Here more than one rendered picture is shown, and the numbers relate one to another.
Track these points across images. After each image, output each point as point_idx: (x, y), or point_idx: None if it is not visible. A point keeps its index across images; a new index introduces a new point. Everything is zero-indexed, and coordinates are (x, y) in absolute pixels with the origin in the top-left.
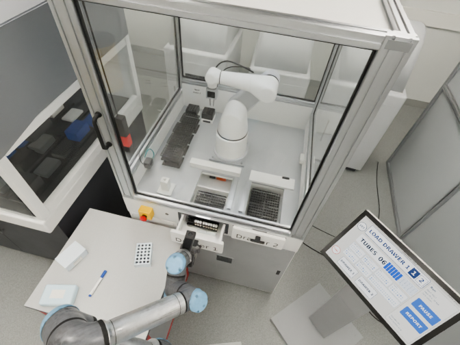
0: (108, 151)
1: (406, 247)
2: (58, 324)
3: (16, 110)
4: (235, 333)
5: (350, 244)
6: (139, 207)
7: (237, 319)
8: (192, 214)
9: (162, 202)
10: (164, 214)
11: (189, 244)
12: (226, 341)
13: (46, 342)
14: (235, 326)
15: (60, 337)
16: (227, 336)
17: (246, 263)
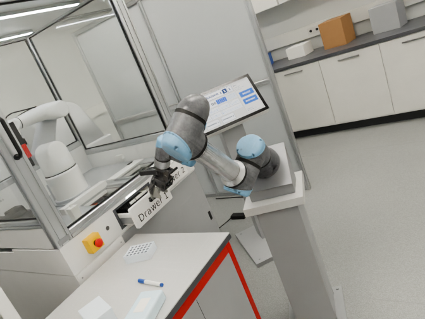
0: (18, 173)
1: (209, 90)
2: (175, 111)
3: None
4: (264, 294)
5: None
6: (84, 240)
7: (251, 293)
8: (123, 200)
9: (95, 209)
10: (106, 231)
11: (152, 167)
12: (271, 301)
13: (185, 114)
14: (257, 295)
15: (184, 99)
16: (266, 300)
17: (191, 231)
